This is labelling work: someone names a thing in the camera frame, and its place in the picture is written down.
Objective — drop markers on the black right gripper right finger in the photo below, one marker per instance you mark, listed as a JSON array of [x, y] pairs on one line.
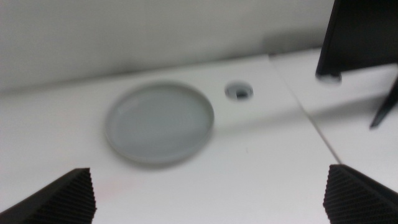
[[357, 202]]

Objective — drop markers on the grey shallow bowl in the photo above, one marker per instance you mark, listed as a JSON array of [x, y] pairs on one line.
[[160, 123]]

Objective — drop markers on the white backdrop curtain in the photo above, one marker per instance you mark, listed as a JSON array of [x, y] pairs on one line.
[[155, 34]]

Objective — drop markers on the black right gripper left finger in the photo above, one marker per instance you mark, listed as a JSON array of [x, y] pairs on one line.
[[59, 202]]

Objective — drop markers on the black flat monitor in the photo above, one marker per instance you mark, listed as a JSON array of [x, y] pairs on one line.
[[360, 34]]

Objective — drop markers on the black slanted stand leg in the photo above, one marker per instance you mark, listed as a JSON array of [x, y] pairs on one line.
[[385, 107]]

